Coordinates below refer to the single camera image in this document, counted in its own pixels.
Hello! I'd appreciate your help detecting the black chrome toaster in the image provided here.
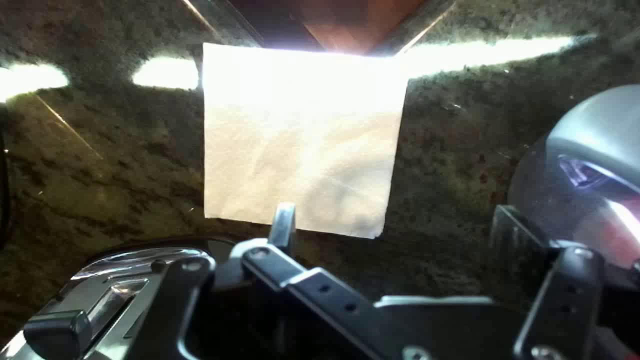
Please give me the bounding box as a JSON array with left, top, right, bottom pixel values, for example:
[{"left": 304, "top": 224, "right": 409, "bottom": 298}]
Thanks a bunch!
[{"left": 508, "top": 82, "right": 640, "bottom": 282}]

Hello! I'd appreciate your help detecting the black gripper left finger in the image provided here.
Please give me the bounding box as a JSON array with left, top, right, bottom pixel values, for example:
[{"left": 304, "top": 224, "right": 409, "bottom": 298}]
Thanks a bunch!
[{"left": 0, "top": 202, "right": 401, "bottom": 360}]

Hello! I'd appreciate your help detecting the white paper napkin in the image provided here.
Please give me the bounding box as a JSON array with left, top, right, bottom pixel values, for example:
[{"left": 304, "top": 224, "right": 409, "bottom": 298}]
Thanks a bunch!
[{"left": 199, "top": 42, "right": 409, "bottom": 240}]

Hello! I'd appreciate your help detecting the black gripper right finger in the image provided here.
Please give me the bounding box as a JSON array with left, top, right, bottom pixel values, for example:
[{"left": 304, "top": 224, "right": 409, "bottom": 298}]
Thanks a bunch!
[{"left": 489, "top": 203, "right": 608, "bottom": 360}]

